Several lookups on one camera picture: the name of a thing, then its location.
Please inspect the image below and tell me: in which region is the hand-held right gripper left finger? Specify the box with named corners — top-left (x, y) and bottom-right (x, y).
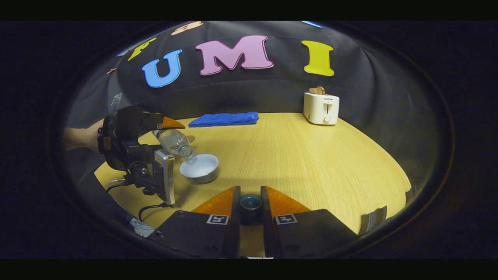
top-left (150, 186), bottom-right (242, 259)

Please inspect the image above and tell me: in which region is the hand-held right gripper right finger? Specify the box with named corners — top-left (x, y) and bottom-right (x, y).
top-left (260, 186), bottom-right (360, 258)

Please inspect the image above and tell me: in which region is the white toaster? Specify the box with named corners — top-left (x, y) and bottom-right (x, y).
top-left (303, 92), bottom-right (340, 125)

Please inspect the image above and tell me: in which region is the clear plastic water bottle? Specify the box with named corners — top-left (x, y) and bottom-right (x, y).
top-left (153, 129), bottom-right (195, 158)

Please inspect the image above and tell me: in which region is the blue folded towel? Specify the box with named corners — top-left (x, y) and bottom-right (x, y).
top-left (188, 112), bottom-right (260, 128)

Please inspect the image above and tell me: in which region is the small white object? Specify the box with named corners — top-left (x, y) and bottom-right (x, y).
top-left (128, 218), bottom-right (156, 238)

